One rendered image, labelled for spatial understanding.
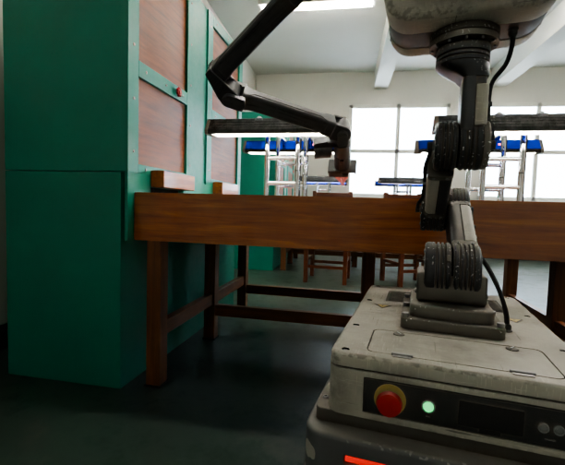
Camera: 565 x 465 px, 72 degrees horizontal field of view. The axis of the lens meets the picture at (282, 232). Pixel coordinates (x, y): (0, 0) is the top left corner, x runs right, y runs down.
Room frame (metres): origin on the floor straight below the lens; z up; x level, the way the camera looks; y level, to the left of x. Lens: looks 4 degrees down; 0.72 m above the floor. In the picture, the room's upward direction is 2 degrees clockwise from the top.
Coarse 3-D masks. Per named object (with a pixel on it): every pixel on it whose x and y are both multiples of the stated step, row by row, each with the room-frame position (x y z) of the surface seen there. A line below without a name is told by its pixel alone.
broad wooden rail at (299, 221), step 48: (144, 192) 1.48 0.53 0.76; (144, 240) 1.48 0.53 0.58; (192, 240) 1.44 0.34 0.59; (240, 240) 1.40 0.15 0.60; (288, 240) 1.37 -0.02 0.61; (336, 240) 1.34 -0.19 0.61; (384, 240) 1.30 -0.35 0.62; (432, 240) 1.27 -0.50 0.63; (480, 240) 1.24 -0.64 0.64; (528, 240) 1.22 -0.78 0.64
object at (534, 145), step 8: (416, 144) 2.11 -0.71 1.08; (424, 144) 2.11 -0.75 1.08; (496, 144) 2.04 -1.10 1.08; (512, 144) 2.02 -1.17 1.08; (528, 144) 2.00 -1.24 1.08; (536, 144) 2.00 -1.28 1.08; (416, 152) 2.11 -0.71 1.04; (496, 152) 2.03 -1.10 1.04; (512, 152) 2.01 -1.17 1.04; (528, 152) 2.00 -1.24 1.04; (536, 152) 1.99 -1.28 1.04
